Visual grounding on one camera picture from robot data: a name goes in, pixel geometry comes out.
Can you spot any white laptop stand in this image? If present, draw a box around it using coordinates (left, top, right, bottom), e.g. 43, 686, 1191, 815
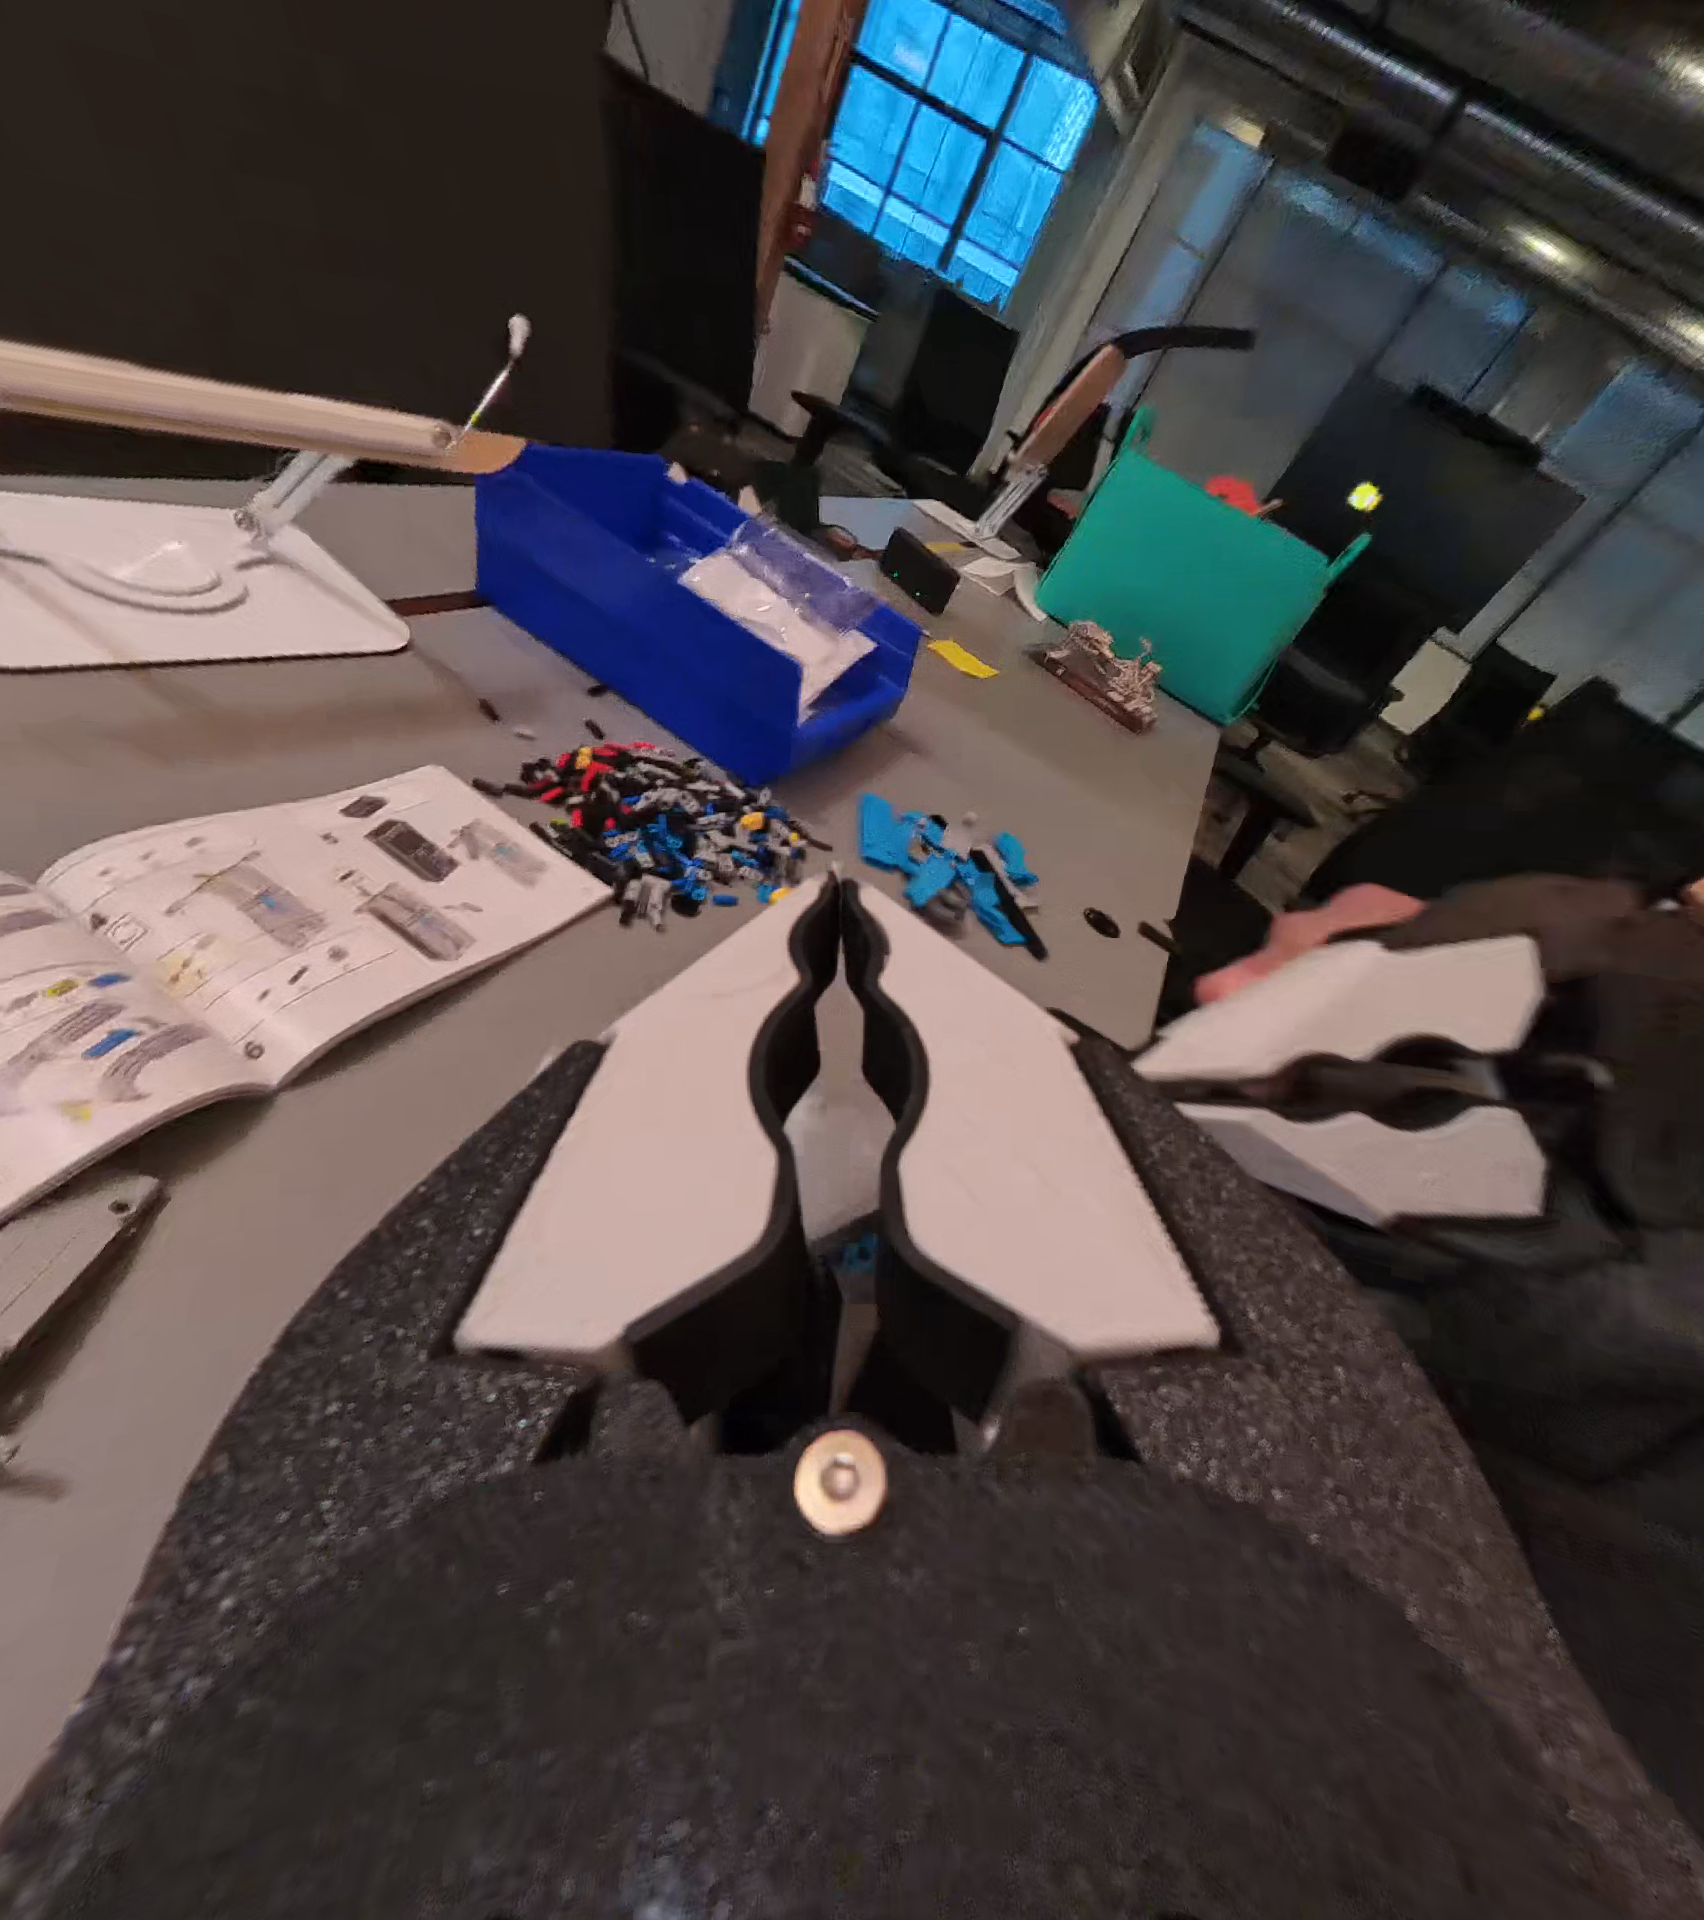
0, 0, 762, 483
0, 314, 532, 475

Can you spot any person's right hand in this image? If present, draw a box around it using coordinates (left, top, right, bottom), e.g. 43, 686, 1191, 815
1194, 883, 1427, 1005

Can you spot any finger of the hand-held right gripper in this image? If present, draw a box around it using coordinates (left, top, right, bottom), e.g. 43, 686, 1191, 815
1183, 1101, 1550, 1228
1132, 937, 1548, 1086

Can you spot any pile of small brick parts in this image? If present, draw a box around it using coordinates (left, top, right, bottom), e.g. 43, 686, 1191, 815
475, 682, 832, 929

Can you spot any blue-lit paned window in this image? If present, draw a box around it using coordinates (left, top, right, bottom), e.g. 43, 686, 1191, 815
707, 0, 1100, 310

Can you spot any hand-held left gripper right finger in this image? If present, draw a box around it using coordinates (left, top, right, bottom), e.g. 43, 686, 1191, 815
840, 877, 1227, 1425

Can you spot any small black device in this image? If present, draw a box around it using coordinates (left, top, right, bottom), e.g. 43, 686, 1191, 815
878, 524, 962, 615

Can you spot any blue plastic bin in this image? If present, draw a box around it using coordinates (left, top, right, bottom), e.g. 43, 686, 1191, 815
475, 442, 923, 783

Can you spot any small clear plastic bag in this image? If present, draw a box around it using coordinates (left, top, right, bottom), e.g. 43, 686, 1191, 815
675, 516, 884, 708

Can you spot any blue brick panel assembly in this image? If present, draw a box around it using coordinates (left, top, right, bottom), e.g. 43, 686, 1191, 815
855, 792, 1051, 964

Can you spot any grey desk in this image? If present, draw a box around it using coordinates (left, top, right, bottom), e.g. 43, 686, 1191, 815
0, 472, 1228, 1905

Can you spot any grey brick panel assembly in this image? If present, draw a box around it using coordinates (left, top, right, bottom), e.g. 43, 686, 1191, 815
0, 1171, 166, 1485

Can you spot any wooden cutout model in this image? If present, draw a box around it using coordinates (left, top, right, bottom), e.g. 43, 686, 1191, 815
1029, 619, 1164, 734

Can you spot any black monitor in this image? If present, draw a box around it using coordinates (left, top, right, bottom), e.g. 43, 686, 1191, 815
1265, 375, 1588, 631

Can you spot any open instruction booklet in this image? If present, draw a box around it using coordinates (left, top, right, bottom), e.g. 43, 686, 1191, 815
0, 764, 615, 1291

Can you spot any silver ventilation duct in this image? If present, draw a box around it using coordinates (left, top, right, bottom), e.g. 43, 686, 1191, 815
1183, 0, 1704, 392

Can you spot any teal plastic bin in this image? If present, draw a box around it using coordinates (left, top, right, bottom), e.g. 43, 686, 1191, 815
1033, 408, 1371, 724

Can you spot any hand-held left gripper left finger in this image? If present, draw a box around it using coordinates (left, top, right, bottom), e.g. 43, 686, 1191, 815
453, 877, 843, 1425

